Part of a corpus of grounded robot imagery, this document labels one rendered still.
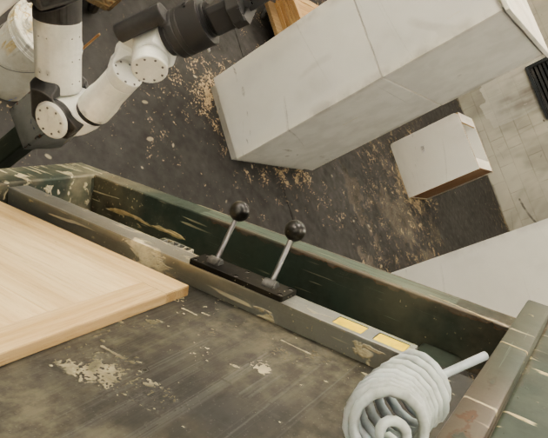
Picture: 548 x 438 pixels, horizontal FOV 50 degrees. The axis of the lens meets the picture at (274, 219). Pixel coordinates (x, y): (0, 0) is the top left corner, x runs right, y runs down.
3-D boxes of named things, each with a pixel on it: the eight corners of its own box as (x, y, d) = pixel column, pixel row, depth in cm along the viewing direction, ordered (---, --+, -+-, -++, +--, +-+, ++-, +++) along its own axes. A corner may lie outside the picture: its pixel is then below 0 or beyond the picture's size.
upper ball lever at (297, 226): (263, 290, 102) (294, 221, 105) (281, 297, 100) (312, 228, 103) (253, 284, 99) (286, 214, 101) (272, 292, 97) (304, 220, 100)
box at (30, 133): (44, 110, 167) (81, 80, 157) (58, 149, 166) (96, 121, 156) (6, 110, 157) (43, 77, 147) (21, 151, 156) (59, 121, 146)
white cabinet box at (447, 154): (407, 149, 621) (471, 118, 582) (426, 200, 609) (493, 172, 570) (389, 143, 585) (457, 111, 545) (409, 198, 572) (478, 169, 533)
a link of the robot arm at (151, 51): (201, 69, 106) (149, 92, 109) (200, 30, 112) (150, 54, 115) (165, 23, 97) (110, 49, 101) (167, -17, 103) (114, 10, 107)
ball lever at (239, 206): (209, 268, 108) (240, 202, 110) (225, 275, 106) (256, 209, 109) (198, 262, 105) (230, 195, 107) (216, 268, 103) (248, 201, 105)
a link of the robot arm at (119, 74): (175, 56, 107) (134, 99, 114) (176, 25, 112) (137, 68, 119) (144, 38, 103) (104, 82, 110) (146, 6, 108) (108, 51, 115)
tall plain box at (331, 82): (284, 103, 443) (511, -33, 348) (308, 176, 430) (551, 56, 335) (203, 79, 371) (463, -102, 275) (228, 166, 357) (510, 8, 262)
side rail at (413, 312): (107, 211, 159) (110, 172, 156) (529, 382, 106) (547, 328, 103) (90, 215, 154) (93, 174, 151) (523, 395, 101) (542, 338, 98)
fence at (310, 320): (27, 201, 136) (28, 184, 135) (412, 368, 91) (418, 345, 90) (7, 203, 132) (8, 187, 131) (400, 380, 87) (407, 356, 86)
